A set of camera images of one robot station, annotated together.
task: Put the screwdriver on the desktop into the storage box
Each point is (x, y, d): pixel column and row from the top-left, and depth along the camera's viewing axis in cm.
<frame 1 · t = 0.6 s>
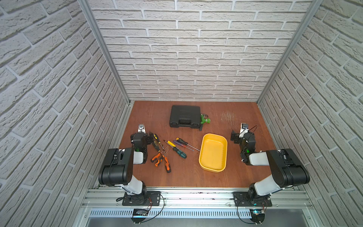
left hand: (143, 129, 93), fingers open
right hand: (242, 130, 94), fingers open
black plastic tool case: (185, 116, 105), point 6 cm above the table
green hose nozzle: (204, 119, 106), point 4 cm above the table
yellow storage box: (212, 155, 91), on the table
green black screwdriver: (179, 152, 90), point 3 cm above the table
yellow handle screwdriver: (173, 144, 95), point 2 cm above the table
blue clear handle screwdriver: (178, 143, 96), on the table
black yellow cap screwdriver: (185, 143, 96), on the table
black yellow dotted screwdriver: (156, 137, 98), point 2 cm above the table
black yellow slim screwdriver: (157, 146, 93), point 2 cm above the table
orange black screwdriver upper: (154, 158, 88), point 2 cm above the table
orange black screwdriver lower: (160, 160, 87), point 2 cm above the table
orange screwdriver long: (168, 166, 85), point 2 cm above the table

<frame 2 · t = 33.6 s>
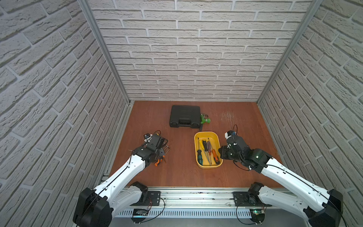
left hand: (161, 148, 83), fingers open
right hand: (220, 149, 77), fingers closed
green black screwdriver: (199, 155, 89), point 3 cm above the table
yellow handle screwdriver: (203, 148, 94), on the table
blue clear handle screwdriver: (209, 148, 94), on the table
orange screwdriver long: (215, 160, 87), point 3 cm above the table
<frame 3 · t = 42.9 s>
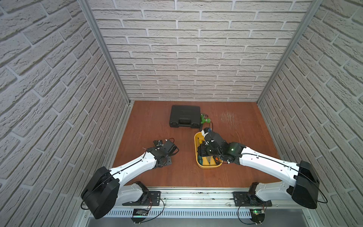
left hand: (167, 158, 85), fingers open
right hand: (198, 148, 78), fingers closed
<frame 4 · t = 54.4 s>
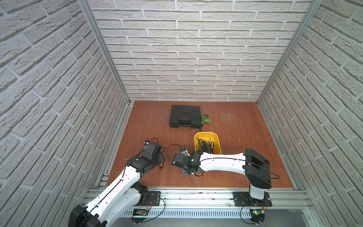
left hand: (163, 154, 82), fingers open
right hand: (188, 167, 81), fingers open
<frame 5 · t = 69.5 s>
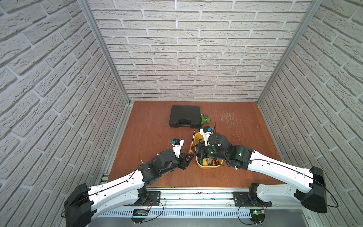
left hand: (194, 154, 72), fingers open
right hand: (194, 148, 71), fingers open
